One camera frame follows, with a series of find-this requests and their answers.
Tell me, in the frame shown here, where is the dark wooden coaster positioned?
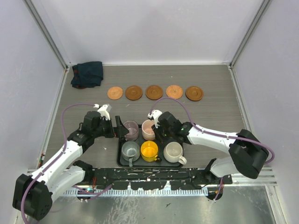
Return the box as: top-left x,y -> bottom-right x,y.
146,85 -> 163,100
125,85 -> 143,101
185,86 -> 204,101

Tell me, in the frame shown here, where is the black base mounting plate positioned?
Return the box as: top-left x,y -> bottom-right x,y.
77,168 -> 220,190

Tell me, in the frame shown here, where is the yellow mug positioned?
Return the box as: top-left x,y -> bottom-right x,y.
140,141 -> 162,162

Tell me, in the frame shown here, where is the dark blue folded cloth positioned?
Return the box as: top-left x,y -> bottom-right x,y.
71,61 -> 104,89

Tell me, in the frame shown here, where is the white speckled mug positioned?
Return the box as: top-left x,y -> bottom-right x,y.
164,142 -> 187,165

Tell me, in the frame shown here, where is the black plastic tray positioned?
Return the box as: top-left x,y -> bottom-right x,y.
117,125 -> 183,168

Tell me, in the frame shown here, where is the pink ceramic mug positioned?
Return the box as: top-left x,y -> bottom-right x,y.
142,119 -> 155,141

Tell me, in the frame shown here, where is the woven rattan coaster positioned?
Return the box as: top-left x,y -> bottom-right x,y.
166,85 -> 183,99

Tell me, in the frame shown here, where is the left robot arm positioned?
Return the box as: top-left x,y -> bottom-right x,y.
12,110 -> 129,223

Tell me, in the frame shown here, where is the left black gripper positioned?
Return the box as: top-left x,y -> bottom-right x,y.
93,115 -> 128,138

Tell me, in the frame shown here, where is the light orange coaster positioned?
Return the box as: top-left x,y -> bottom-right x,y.
107,86 -> 123,100

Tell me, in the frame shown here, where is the purple mug black handle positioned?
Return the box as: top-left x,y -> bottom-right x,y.
123,120 -> 139,141

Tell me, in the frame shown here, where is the aluminium frame rail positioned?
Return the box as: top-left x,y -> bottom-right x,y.
23,167 -> 278,187

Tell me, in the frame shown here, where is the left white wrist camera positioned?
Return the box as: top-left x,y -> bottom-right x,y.
93,104 -> 112,120

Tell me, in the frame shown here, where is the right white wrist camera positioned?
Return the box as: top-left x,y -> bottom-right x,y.
147,110 -> 162,127

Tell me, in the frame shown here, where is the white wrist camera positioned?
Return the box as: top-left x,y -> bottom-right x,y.
93,104 -> 112,120
147,110 -> 162,127

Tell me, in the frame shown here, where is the grey stoneware mug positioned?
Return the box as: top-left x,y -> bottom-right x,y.
121,141 -> 140,167

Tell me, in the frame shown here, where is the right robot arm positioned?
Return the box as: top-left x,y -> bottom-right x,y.
148,110 -> 269,184

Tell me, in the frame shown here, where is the perforated cable duct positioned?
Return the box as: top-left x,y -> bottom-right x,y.
60,187 -> 208,197

